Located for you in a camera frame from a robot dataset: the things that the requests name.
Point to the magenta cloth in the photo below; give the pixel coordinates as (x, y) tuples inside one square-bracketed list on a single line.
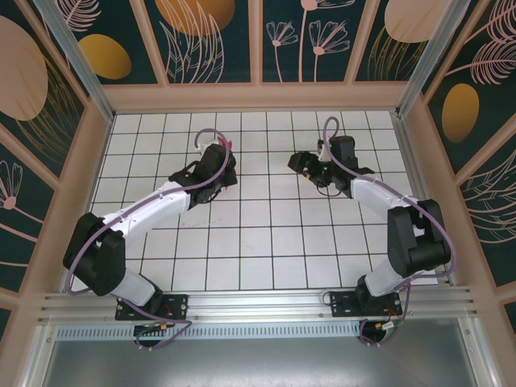
[(230, 145)]

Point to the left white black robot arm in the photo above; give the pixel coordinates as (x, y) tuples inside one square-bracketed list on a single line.
[(157, 205)]

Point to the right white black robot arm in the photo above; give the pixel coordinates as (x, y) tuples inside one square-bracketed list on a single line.
[(375, 197)]

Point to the grey metal panel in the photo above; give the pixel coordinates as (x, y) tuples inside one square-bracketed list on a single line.
[(258, 363)]

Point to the aluminium side rail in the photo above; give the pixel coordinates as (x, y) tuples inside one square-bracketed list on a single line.
[(419, 201)]

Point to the aluminium corner post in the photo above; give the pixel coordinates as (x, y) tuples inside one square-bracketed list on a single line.
[(80, 68), (427, 52)]

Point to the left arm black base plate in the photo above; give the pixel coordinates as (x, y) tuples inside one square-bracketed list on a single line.
[(177, 306)]

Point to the long aluminium mounting rail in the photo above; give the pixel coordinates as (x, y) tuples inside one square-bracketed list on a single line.
[(258, 302)]

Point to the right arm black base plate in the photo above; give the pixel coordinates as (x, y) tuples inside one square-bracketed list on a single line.
[(342, 306)]

